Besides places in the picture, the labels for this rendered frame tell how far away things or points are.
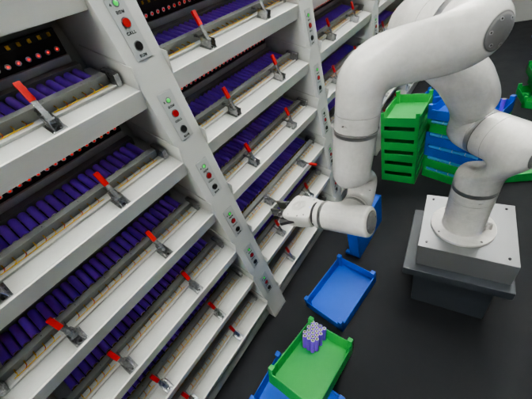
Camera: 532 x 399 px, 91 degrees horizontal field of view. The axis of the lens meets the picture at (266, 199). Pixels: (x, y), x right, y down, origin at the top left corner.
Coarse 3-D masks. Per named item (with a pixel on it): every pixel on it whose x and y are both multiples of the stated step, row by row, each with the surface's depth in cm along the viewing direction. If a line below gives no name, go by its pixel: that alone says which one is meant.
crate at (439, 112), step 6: (510, 96) 125; (516, 96) 124; (438, 102) 144; (510, 102) 126; (432, 108) 140; (438, 108) 147; (444, 108) 146; (498, 108) 132; (504, 108) 123; (510, 108) 126; (432, 114) 142; (438, 114) 139; (444, 114) 136; (444, 120) 138
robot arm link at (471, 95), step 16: (416, 0) 47; (432, 0) 44; (400, 16) 49; (416, 16) 46; (432, 16) 43; (480, 64) 51; (432, 80) 56; (448, 80) 54; (464, 80) 52; (480, 80) 52; (496, 80) 53; (448, 96) 56; (464, 96) 54; (480, 96) 54; (496, 96) 55; (464, 112) 58; (480, 112) 57; (448, 128) 71; (464, 128) 69; (464, 144) 71
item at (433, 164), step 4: (424, 156) 160; (424, 160) 162; (428, 160) 160; (432, 160) 158; (424, 164) 163; (428, 164) 161; (432, 164) 159; (436, 164) 157; (440, 164) 155; (444, 164) 152; (436, 168) 158; (440, 168) 156; (444, 168) 154; (448, 168) 152; (452, 168) 150; (456, 168) 148; (448, 172) 153; (452, 172) 151
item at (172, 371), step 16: (224, 272) 107; (240, 272) 106; (224, 288) 104; (240, 288) 105; (208, 304) 94; (224, 304) 101; (192, 320) 96; (208, 320) 98; (224, 320) 98; (176, 336) 93; (192, 336) 94; (208, 336) 94; (160, 352) 90; (176, 352) 91; (192, 352) 91; (160, 368) 87; (176, 368) 88; (192, 368) 92; (144, 384) 84; (160, 384) 83; (176, 384) 86
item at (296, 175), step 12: (312, 132) 129; (324, 144) 129; (312, 156) 126; (300, 168) 121; (288, 180) 116; (276, 192) 112; (288, 192) 116; (264, 204) 108; (276, 204) 109; (252, 216) 104; (264, 216) 104; (252, 228) 101
